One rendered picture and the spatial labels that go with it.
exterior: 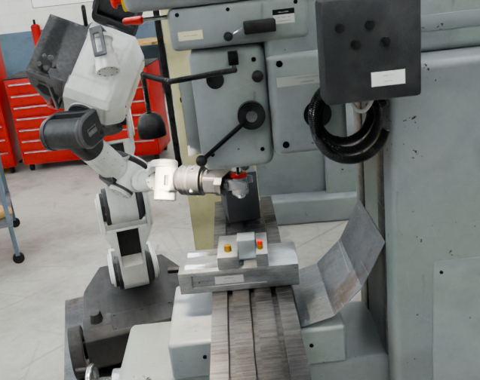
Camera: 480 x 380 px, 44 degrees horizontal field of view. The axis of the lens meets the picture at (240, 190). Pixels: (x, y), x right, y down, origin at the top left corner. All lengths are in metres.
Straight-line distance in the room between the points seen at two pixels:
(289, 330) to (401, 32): 0.78
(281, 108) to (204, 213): 2.13
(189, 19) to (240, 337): 0.80
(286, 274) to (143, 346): 0.53
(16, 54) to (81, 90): 9.41
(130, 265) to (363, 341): 1.01
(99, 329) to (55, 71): 0.99
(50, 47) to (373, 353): 1.30
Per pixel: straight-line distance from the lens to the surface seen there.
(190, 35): 1.48
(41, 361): 3.41
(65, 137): 1.80
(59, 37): 1.91
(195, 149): 1.64
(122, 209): 2.26
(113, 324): 2.39
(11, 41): 11.23
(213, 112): 1.53
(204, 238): 3.65
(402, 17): 1.28
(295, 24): 1.49
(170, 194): 1.75
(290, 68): 1.50
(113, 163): 1.92
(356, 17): 1.25
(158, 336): 2.00
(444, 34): 1.58
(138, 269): 2.47
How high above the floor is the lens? 1.80
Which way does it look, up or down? 20 degrees down
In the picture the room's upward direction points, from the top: 7 degrees counter-clockwise
